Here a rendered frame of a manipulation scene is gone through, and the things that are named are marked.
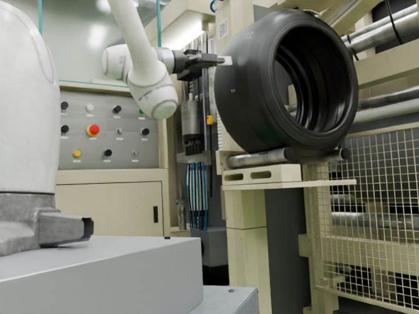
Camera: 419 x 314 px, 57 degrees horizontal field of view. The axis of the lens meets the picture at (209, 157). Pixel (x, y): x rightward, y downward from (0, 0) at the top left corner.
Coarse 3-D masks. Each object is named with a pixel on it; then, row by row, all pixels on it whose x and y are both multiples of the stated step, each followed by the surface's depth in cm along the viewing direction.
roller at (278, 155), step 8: (264, 152) 139; (272, 152) 135; (280, 152) 131; (288, 152) 130; (232, 160) 155; (240, 160) 151; (248, 160) 146; (256, 160) 142; (264, 160) 139; (272, 160) 135; (280, 160) 133; (288, 160) 131
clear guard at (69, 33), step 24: (48, 0) 164; (72, 0) 169; (96, 0) 175; (144, 0) 187; (48, 24) 163; (72, 24) 168; (96, 24) 174; (144, 24) 186; (72, 48) 167; (96, 48) 173; (72, 72) 166; (96, 72) 172
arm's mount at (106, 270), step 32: (32, 256) 33; (64, 256) 33; (96, 256) 33; (128, 256) 35; (160, 256) 41; (192, 256) 49; (0, 288) 22; (32, 288) 25; (64, 288) 27; (96, 288) 31; (128, 288) 35; (160, 288) 40; (192, 288) 48
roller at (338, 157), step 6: (336, 150) 147; (342, 150) 144; (348, 150) 145; (324, 156) 151; (330, 156) 148; (336, 156) 146; (342, 156) 144; (348, 156) 145; (282, 162) 171; (288, 162) 168; (294, 162) 165; (300, 162) 163; (306, 162) 160; (312, 162) 157; (318, 162) 155; (324, 162) 153
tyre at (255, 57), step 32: (256, 32) 132; (288, 32) 160; (320, 32) 144; (256, 64) 128; (288, 64) 170; (320, 64) 166; (352, 64) 151; (224, 96) 139; (256, 96) 128; (320, 96) 171; (352, 96) 148; (256, 128) 133; (288, 128) 131; (320, 128) 166
